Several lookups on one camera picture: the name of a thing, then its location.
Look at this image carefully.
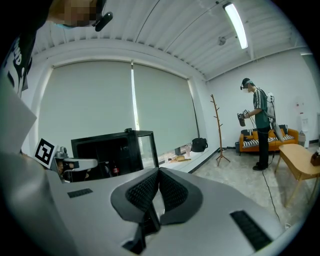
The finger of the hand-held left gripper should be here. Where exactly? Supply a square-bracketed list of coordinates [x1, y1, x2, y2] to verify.
[63, 158, 99, 173]

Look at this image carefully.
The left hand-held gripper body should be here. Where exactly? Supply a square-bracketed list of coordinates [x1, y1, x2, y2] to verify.
[34, 138, 72, 184]

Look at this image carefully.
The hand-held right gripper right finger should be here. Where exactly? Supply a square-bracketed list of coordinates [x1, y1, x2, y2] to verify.
[158, 167, 204, 225]

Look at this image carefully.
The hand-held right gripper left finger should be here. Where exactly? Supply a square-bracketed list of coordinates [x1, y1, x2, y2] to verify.
[110, 167, 160, 223]

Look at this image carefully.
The black glass-door fridge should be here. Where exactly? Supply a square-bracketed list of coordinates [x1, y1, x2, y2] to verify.
[70, 128, 160, 181]

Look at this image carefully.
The black bag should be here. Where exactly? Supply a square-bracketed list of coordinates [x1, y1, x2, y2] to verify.
[190, 137, 209, 153]

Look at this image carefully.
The wide grey roller blind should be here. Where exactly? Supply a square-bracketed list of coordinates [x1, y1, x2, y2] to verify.
[37, 60, 138, 161]

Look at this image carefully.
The wooden coat rack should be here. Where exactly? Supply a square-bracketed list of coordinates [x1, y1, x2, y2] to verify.
[210, 94, 231, 167]

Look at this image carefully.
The black leaning pole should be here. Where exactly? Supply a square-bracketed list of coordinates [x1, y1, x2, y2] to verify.
[190, 92, 201, 141]

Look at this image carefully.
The narrow grey roller blind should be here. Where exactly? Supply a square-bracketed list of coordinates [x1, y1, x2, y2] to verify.
[133, 63, 199, 156]

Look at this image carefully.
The black printed t-shirt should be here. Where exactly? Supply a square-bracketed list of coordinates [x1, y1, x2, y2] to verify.
[0, 0, 55, 97]

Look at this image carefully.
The orange sofa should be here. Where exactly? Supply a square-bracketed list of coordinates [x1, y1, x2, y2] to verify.
[239, 124, 300, 157]

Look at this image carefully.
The light wooden table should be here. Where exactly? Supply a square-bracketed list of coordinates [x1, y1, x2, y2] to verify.
[274, 143, 320, 209]

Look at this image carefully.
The wooden tissue box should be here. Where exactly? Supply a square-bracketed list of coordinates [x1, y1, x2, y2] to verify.
[310, 148, 320, 167]

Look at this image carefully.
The white water dispenser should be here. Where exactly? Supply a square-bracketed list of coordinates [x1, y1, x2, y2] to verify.
[294, 101, 310, 148]

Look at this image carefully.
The long ceiling light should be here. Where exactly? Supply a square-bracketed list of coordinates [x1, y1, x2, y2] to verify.
[222, 2, 249, 50]

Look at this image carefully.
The black floor cable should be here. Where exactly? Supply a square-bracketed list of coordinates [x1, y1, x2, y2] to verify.
[261, 169, 285, 227]

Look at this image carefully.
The black head-mounted camera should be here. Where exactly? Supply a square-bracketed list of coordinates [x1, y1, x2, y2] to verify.
[94, 11, 114, 32]

